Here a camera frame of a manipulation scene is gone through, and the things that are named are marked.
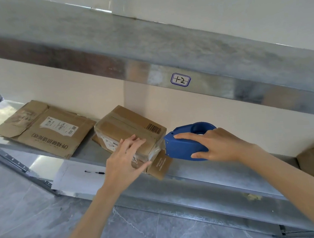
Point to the white label sticker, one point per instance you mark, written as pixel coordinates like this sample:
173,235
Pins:
180,79

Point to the taped brown cardboard box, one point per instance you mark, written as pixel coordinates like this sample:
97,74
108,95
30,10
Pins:
124,123

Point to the crumpled tape scrap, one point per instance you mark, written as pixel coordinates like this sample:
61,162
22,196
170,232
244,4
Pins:
252,196

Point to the blue tape dispenser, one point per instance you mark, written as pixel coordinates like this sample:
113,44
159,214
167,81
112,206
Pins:
183,149

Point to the person's left hand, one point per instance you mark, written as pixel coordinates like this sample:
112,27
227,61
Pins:
120,167

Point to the flat brown cardboard piece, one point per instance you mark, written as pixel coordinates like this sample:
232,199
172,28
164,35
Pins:
161,167

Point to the flattened cardboard box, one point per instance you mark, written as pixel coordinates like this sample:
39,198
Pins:
42,127

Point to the person's left forearm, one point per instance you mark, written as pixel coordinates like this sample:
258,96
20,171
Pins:
86,225

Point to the person's left thumb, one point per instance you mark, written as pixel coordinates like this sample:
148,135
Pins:
143,167

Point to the black pen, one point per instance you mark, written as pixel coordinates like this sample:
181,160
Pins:
98,172

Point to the person's right forearm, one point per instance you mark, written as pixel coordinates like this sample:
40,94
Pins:
294,187

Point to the person's right hand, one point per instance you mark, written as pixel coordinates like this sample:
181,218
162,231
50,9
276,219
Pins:
222,144

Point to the person's right thumb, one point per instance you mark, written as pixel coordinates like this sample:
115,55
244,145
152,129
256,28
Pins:
201,154

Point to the white paper sheet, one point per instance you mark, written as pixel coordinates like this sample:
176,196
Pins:
74,182

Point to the person's left middle finger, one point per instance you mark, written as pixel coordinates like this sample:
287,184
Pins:
130,143

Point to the perforated steel rail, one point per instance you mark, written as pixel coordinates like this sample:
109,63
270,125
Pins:
21,167

